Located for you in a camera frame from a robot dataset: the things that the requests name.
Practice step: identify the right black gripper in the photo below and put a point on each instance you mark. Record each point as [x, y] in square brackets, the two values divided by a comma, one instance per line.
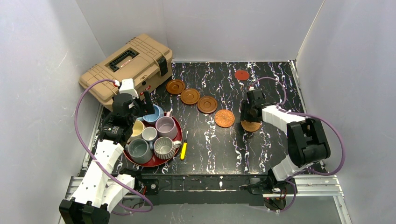
[247, 115]

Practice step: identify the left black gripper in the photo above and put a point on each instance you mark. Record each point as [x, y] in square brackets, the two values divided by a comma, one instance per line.
[139, 104]

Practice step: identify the light blue mug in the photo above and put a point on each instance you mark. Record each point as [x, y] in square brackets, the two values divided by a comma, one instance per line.
[153, 118]

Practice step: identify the woven rattan coaster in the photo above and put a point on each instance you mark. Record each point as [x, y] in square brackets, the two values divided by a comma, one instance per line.
[250, 126]
[224, 118]

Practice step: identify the red apple coaster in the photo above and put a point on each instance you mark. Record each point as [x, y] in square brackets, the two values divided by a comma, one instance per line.
[242, 75]

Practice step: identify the dark grey mug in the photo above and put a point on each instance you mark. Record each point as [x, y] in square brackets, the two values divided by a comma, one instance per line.
[139, 150]

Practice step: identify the brown wooden coaster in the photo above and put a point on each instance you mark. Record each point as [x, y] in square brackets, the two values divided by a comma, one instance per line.
[207, 104]
[190, 96]
[175, 86]

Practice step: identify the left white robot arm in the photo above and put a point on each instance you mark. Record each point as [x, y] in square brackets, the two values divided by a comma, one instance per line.
[99, 192]

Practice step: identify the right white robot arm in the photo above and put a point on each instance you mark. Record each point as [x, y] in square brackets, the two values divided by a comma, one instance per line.
[306, 140]

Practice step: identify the cream yellow mug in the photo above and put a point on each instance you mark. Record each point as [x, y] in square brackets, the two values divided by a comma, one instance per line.
[138, 128]

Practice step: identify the lilac mug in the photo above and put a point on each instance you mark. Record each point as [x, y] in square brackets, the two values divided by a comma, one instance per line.
[166, 126]

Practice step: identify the small white grey mug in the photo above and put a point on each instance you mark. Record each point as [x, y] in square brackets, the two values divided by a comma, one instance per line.
[150, 135]

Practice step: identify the ribbed beige mug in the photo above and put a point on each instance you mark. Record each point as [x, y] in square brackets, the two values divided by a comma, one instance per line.
[165, 148]

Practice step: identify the tan plastic toolbox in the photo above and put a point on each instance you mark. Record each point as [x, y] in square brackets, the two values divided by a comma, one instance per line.
[142, 59]

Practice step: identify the red round tray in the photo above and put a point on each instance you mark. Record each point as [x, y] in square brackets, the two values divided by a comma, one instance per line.
[154, 160]

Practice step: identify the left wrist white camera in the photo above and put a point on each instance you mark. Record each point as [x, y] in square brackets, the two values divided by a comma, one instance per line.
[128, 86]

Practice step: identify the yellow handled screwdriver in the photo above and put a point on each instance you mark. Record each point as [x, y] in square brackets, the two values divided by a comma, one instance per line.
[184, 147]

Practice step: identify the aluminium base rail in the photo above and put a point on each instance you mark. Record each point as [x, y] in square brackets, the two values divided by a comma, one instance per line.
[227, 189]

